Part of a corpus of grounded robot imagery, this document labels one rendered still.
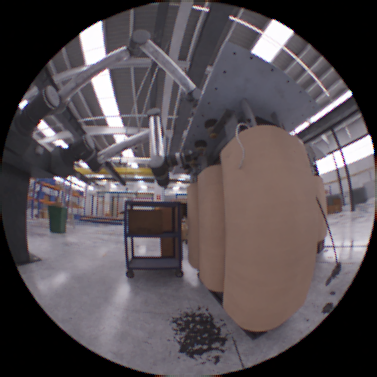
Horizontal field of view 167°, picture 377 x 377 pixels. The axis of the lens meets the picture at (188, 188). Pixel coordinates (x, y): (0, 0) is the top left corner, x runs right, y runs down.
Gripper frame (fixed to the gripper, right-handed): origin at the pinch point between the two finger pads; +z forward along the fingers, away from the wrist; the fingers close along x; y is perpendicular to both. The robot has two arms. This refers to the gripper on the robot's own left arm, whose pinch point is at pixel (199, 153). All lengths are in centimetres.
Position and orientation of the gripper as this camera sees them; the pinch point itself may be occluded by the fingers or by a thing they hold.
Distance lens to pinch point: 109.2
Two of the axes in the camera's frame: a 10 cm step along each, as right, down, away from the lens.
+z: 9.7, -2.5, -0.7
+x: 1.3, 2.1, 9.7
